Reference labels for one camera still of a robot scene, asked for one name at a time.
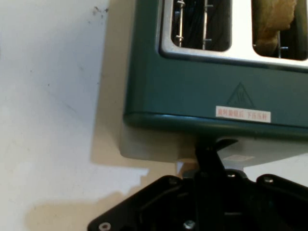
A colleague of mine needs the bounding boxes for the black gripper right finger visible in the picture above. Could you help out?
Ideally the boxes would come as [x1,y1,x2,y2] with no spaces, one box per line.
[213,138,308,231]

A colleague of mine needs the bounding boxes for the toast bread slice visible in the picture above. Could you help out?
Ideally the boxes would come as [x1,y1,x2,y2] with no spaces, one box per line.
[252,0,297,57]

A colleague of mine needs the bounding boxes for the white label sticker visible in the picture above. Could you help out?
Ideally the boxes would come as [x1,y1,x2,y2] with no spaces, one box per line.
[215,105,271,123]

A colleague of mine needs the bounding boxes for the dark green two-slot toaster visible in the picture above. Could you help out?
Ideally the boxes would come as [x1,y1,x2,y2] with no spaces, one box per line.
[123,0,308,141]

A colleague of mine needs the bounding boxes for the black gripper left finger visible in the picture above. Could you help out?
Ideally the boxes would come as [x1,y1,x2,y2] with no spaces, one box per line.
[88,144,218,231]

